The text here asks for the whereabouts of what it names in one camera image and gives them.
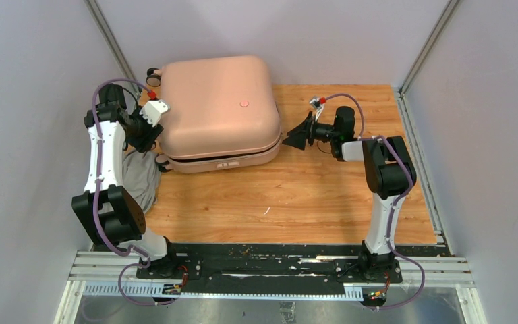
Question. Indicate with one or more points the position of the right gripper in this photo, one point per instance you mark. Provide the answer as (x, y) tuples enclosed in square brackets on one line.
[(298, 136)]

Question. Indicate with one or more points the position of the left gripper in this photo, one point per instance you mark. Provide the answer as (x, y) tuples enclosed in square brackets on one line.
[(146, 140)]

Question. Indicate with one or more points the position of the pink hard-shell suitcase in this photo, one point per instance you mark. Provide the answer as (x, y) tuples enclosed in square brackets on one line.
[(223, 114)]

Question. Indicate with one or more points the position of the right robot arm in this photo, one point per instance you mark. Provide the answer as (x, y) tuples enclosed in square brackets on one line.
[(390, 176)]

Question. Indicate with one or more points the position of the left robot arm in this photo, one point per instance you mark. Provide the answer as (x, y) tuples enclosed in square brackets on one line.
[(107, 211)]

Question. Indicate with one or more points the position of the grey cloth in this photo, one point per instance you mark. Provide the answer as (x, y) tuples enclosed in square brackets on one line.
[(141, 177)]

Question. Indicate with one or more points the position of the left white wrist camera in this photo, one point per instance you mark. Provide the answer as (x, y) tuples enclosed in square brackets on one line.
[(153, 110)]

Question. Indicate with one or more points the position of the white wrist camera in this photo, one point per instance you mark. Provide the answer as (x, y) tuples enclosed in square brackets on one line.
[(317, 104), (153, 110)]

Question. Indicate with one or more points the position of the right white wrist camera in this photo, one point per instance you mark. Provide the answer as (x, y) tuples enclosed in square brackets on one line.
[(317, 104)]

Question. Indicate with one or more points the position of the aluminium frame rail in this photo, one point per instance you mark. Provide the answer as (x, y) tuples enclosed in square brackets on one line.
[(103, 287)]

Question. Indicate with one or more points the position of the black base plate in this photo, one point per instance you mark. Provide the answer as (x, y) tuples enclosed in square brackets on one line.
[(267, 269)]

